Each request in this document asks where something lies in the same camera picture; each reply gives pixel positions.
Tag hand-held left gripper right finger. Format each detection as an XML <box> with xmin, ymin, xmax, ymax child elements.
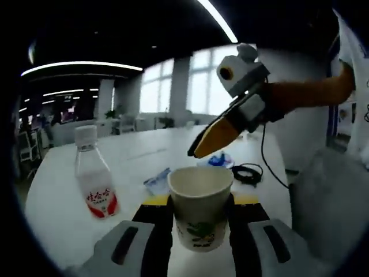
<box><xmin>229</xmin><ymin>194</ymin><xmax>321</xmax><ymax>277</ymax></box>

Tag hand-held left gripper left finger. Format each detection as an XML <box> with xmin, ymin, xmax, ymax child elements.
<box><xmin>77</xmin><ymin>194</ymin><xmax>174</xmax><ymax>277</ymax></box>

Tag blue tissue pack pink flowers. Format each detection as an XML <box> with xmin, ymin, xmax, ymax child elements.
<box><xmin>197</xmin><ymin>151</ymin><xmax>235</xmax><ymax>171</ymax></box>

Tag white blue wipes packet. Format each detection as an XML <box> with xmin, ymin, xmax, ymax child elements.
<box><xmin>143</xmin><ymin>167</ymin><xmax>172</xmax><ymax>197</ymax></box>

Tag white paper cup green print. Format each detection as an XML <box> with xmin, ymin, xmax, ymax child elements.
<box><xmin>167</xmin><ymin>166</ymin><xmax>235</xmax><ymax>253</ymax></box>

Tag clear plastic bottle red label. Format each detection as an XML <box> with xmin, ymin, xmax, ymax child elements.
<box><xmin>74</xmin><ymin>124</ymin><xmax>120</xmax><ymax>220</ymax></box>

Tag wide window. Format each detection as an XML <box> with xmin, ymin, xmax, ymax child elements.
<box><xmin>186</xmin><ymin>47</ymin><xmax>246</xmax><ymax>117</ymax></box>

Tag straight ceiling light strip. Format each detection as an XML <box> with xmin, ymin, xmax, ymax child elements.
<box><xmin>198</xmin><ymin>0</ymin><xmax>239</xmax><ymax>44</ymax></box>

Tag narrow window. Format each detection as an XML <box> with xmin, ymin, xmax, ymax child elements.
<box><xmin>140</xmin><ymin>58</ymin><xmax>174</xmax><ymax>115</ymax></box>

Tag person's grey trousers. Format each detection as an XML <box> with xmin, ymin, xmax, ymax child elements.
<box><xmin>289</xmin><ymin>148</ymin><xmax>367</xmax><ymax>262</ymax></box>

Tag green potted plant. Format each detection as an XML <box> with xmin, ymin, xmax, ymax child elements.
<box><xmin>104</xmin><ymin>107</ymin><xmax>122</xmax><ymax>119</ymax></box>

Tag white table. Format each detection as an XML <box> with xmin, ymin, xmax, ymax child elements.
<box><xmin>24</xmin><ymin>123</ymin><xmax>292</xmax><ymax>277</ymax></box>

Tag person's white shirt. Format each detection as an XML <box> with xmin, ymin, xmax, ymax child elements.
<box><xmin>328</xmin><ymin>8</ymin><xmax>369</xmax><ymax>169</ymax></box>

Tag curved ceiling light strip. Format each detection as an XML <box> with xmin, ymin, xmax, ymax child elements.
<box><xmin>20</xmin><ymin>61</ymin><xmax>144</xmax><ymax>78</ymax></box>

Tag white office chair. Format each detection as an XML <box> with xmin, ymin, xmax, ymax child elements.
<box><xmin>18</xmin><ymin>130</ymin><xmax>40</xmax><ymax>163</ymax></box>

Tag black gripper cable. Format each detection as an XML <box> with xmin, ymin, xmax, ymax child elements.
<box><xmin>261</xmin><ymin>122</ymin><xmax>290</xmax><ymax>190</ymax></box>

